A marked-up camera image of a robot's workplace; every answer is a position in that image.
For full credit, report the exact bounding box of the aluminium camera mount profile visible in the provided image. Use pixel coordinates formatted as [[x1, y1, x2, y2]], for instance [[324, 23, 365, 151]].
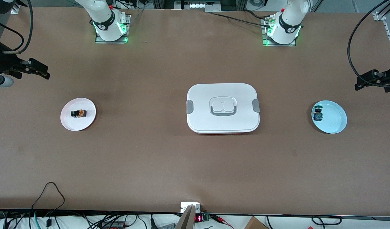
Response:
[[175, 202, 202, 229]]

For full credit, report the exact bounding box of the aluminium equipment rack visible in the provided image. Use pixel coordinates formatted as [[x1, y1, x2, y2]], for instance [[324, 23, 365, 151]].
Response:
[[152, 0, 246, 13]]

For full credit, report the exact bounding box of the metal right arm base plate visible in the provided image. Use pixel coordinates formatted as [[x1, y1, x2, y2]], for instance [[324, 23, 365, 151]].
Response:
[[95, 14, 131, 44]]

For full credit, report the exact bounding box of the red alligator clip lead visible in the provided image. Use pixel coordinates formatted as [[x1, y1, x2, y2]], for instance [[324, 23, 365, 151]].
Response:
[[211, 215, 235, 229]]

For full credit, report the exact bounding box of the brown cardboard box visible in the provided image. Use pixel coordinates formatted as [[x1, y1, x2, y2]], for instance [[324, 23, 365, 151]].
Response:
[[244, 216, 269, 229]]

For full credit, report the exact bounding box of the pink round plate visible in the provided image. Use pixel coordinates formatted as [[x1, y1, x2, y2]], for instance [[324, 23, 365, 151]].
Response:
[[60, 98, 96, 131]]

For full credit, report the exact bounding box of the black coiled cable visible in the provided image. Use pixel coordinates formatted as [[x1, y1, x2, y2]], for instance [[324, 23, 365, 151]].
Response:
[[311, 216, 342, 226]]

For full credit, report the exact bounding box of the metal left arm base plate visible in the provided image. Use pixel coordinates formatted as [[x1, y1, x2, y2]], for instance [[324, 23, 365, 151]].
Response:
[[262, 17, 296, 47]]

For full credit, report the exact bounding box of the thin black looped cable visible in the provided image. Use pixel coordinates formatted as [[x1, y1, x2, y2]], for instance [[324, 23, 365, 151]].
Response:
[[31, 182, 66, 220]]

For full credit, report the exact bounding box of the black cable to arm base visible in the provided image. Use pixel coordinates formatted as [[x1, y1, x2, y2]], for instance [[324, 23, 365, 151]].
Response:
[[209, 10, 273, 28]]

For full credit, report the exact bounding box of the white lidded lunch box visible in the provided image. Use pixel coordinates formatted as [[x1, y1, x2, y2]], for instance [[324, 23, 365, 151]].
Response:
[[186, 83, 261, 135]]

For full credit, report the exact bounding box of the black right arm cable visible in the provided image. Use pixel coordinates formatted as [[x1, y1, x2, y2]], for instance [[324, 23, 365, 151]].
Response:
[[0, 0, 34, 54]]

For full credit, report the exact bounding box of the light blue round plate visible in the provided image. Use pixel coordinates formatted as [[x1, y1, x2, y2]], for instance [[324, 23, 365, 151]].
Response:
[[311, 100, 347, 134]]

